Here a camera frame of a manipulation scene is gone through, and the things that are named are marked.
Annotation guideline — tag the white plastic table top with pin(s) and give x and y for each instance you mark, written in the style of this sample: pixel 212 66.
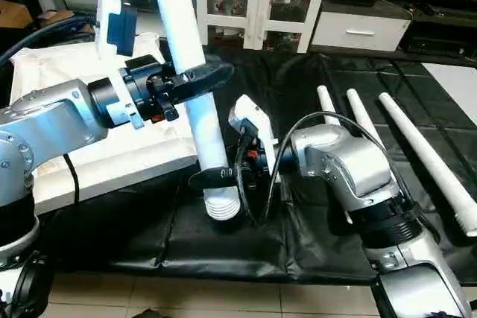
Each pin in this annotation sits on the white plastic table top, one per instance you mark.
pixel 134 161

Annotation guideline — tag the white plastic table leg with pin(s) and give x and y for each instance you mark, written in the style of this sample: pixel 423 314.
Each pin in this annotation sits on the white plastic table leg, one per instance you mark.
pixel 359 113
pixel 175 13
pixel 326 106
pixel 425 154

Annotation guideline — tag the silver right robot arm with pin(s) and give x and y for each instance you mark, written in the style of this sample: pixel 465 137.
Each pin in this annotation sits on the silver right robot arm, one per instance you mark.
pixel 350 169

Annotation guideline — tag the black work mat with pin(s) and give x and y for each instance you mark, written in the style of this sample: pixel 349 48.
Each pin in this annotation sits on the black work mat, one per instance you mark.
pixel 134 236

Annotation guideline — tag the brown cardboard box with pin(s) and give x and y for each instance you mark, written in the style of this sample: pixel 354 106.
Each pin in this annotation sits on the brown cardboard box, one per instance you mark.
pixel 15 14

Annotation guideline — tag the white drawer unit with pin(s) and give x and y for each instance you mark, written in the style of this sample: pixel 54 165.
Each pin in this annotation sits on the white drawer unit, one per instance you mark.
pixel 358 33

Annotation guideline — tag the white flat board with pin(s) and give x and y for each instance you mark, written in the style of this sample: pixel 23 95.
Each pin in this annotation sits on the white flat board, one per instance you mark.
pixel 451 80

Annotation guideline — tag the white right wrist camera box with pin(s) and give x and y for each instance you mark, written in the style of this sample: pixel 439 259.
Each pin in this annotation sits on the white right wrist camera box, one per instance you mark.
pixel 250 117

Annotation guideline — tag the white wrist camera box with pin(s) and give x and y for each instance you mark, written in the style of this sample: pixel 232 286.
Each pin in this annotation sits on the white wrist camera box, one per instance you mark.
pixel 250 117
pixel 108 16

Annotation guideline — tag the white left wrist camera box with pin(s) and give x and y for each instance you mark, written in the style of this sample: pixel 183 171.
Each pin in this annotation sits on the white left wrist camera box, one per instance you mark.
pixel 108 16

